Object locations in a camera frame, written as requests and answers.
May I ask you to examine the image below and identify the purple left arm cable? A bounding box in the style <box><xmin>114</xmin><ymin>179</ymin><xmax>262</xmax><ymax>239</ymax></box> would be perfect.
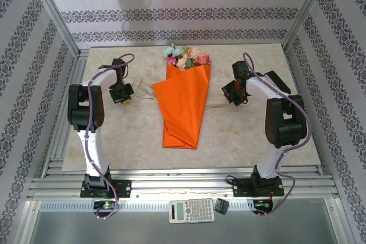
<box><xmin>85</xmin><ymin>53</ymin><xmax>135</xmax><ymax>221</ymax></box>

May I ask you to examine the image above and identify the white scientific calculator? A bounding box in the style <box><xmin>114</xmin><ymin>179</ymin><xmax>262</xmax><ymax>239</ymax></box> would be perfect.
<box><xmin>168</xmin><ymin>198</ymin><xmax>216</xmax><ymax>225</ymax></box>

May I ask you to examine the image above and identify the black alarm clock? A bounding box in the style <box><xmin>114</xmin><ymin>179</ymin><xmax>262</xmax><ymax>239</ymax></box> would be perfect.
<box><xmin>264</xmin><ymin>70</ymin><xmax>292</xmax><ymax>95</ymax></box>

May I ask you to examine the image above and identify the orange wrapping paper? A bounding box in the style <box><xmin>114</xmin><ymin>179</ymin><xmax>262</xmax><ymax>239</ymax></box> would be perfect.
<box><xmin>152</xmin><ymin>63</ymin><xmax>212</xmax><ymax>150</ymax></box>

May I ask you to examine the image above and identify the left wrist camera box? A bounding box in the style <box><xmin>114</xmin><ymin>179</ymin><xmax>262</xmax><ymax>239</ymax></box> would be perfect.
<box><xmin>110</xmin><ymin>58</ymin><xmax>129</xmax><ymax>70</ymax></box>

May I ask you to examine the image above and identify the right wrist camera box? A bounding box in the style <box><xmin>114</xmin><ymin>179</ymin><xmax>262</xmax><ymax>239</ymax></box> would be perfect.
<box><xmin>231</xmin><ymin>60</ymin><xmax>250</xmax><ymax>81</ymax></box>

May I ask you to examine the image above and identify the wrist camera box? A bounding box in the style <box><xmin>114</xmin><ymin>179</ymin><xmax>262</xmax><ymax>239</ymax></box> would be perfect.
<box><xmin>231</xmin><ymin>60</ymin><xmax>250</xmax><ymax>81</ymax></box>
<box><xmin>110</xmin><ymin>58</ymin><xmax>129</xmax><ymax>70</ymax></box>

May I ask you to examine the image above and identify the slotted metal strip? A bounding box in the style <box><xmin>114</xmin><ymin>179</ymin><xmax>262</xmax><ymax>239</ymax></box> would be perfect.
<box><xmin>38</xmin><ymin>200</ymin><xmax>329</xmax><ymax>213</ymax></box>

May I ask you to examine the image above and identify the small green-lit circuit board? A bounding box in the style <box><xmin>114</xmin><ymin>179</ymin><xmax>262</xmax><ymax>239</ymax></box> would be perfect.
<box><xmin>93</xmin><ymin>201</ymin><xmax>118</xmax><ymax>210</ymax></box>
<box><xmin>253</xmin><ymin>199</ymin><xmax>272</xmax><ymax>209</ymax></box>

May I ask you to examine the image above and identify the cream printed ribbon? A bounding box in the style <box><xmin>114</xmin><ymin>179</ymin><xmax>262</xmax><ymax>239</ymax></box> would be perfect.
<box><xmin>133</xmin><ymin>79</ymin><xmax>229</xmax><ymax>111</ymax></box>

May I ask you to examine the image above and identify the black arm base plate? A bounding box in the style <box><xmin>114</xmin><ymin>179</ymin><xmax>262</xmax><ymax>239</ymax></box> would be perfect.
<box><xmin>233</xmin><ymin>177</ymin><xmax>284</xmax><ymax>198</ymax></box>
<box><xmin>80</xmin><ymin>179</ymin><xmax>132</xmax><ymax>198</ymax></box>

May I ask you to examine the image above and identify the small black box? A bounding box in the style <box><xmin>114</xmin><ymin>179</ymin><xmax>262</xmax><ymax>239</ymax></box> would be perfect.
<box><xmin>213</xmin><ymin>198</ymin><xmax>230</xmax><ymax>215</ymax></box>

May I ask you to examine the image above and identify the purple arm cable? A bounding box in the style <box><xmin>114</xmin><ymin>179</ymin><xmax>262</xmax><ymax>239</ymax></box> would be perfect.
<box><xmin>242</xmin><ymin>52</ymin><xmax>311</xmax><ymax>218</ymax></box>
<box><xmin>85</xmin><ymin>53</ymin><xmax>135</xmax><ymax>221</ymax></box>

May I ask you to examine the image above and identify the peach fake flower spray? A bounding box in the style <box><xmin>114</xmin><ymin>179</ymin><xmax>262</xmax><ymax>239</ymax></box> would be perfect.
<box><xmin>176</xmin><ymin>47</ymin><xmax>202</xmax><ymax>71</ymax></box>

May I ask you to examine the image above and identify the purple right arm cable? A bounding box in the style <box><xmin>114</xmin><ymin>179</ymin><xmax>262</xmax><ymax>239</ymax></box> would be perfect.
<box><xmin>242</xmin><ymin>52</ymin><xmax>311</xmax><ymax>218</ymax></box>

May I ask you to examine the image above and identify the blue fake flower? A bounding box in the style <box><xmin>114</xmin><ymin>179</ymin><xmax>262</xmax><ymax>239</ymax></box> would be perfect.
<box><xmin>162</xmin><ymin>44</ymin><xmax>184</xmax><ymax>59</ymax></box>

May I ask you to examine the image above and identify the aluminium frame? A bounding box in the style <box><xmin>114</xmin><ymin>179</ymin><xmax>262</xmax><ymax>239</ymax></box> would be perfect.
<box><xmin>11</xmin><ymin>0</ymin><xmax>355</xmax><ymax>244</ymax></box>

